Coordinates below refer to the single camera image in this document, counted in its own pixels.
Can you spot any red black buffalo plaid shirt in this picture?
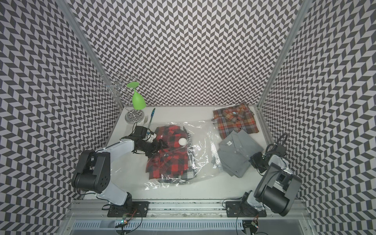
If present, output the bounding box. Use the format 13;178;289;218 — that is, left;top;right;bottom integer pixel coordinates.
146;125;192;181

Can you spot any electronics board with wires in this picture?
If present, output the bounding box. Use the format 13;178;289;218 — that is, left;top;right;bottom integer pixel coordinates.
115;209;144;235
241;215;268;235

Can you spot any aluminium frame corner post right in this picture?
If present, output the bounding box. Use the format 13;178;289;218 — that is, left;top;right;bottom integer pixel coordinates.
257;0;313;109

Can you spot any white round bag valve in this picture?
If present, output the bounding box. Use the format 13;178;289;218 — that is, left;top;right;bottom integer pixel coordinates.
178;138;188;146

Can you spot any black white plaid shirt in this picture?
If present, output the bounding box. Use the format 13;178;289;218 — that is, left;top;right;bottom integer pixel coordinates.
158;147;197;184

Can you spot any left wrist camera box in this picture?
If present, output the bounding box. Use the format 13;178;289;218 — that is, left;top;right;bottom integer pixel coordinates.
133;125;153;141

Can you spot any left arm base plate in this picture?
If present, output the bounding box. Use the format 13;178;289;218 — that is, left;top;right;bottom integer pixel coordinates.
107;201;150;217

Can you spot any right electronics board with wires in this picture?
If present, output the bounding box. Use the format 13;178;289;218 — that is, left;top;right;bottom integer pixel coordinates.
241;215;268;235

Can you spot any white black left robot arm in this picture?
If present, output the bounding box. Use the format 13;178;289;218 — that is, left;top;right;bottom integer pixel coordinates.
71;136;167;206

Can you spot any left electronics board with wires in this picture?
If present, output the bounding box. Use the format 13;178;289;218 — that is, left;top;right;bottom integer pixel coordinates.
115;209;144;235

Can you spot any clear plastic vacuum bag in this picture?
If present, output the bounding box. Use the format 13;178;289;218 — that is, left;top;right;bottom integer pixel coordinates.
111;120;224;191

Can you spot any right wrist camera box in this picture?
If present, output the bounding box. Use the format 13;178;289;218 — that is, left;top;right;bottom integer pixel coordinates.
272;144;287;157

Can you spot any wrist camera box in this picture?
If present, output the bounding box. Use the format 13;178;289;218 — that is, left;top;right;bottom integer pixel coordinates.
272;144;287;157
133;125;153;141

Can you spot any small clear fork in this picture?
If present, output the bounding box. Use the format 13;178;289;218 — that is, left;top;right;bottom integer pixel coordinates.
143;115;148;125

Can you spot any aluminium frame right floor rail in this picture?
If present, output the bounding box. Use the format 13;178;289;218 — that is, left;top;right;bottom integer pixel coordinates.
254;106;297;200

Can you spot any aluminium frame corner post left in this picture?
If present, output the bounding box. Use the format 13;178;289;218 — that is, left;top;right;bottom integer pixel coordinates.
55;0;124;109

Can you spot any green plastic wine glass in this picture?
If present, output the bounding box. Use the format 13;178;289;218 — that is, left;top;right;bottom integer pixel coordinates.
127;82;146;110

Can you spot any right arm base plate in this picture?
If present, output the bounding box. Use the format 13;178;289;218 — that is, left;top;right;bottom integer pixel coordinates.
225;201;267;218

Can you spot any aluminium front rail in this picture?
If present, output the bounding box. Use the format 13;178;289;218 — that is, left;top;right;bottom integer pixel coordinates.
69;199;309;219

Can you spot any grey shirt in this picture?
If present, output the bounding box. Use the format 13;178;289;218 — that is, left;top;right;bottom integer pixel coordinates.
217;130;264;178

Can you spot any blue green pen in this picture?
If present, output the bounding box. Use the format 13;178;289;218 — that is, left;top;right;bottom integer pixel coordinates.
148;108;156;128

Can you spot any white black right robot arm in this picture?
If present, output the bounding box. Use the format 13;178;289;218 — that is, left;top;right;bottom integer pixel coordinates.
240;151;302;216

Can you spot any black corrugated cable conduit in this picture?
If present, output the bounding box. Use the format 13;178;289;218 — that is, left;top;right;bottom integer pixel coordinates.
264;133;288;156

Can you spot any aluminium frame corner post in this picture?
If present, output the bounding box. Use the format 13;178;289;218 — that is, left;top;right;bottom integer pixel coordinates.
55;0;124;109
257;0;313;109

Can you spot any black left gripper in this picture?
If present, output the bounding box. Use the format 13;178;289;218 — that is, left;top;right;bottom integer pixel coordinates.
137;138;168;158

